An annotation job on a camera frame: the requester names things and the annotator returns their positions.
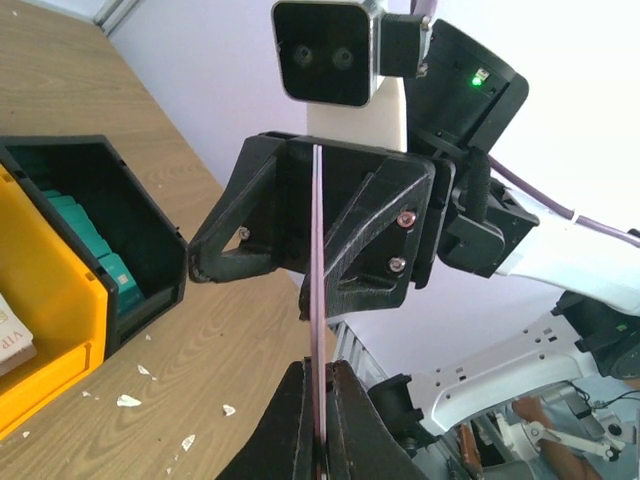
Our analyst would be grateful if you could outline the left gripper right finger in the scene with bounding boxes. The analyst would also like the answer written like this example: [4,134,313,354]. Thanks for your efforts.
[326,360,426,480]

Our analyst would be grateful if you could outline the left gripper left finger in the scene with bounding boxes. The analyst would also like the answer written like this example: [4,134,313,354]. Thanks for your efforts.
[217,357,320,480]

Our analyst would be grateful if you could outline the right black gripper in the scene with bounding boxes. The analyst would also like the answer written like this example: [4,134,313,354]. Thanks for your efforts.
[187,132,459,321]

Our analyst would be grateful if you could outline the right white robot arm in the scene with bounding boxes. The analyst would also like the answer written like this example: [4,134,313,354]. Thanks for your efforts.
[188,2,639,442]

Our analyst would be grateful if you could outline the teal cards stack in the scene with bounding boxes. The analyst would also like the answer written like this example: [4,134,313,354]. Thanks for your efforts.
[10,148,144,315]

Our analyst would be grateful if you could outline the black right card bin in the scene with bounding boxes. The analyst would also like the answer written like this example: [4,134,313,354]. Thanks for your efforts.
[1,135,187,357]

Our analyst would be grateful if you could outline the orange middle card bin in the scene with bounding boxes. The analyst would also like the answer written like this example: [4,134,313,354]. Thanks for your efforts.
[1,170,109,437]

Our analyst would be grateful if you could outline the white cards in orange bin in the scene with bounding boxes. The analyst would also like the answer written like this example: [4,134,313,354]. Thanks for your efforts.
[0,297,37,376]

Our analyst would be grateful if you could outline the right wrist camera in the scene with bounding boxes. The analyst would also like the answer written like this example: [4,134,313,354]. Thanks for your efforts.
[270,0,431,151]

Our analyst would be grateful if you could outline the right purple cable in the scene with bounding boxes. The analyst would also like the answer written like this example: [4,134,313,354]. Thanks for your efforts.
[409,0,640,249]

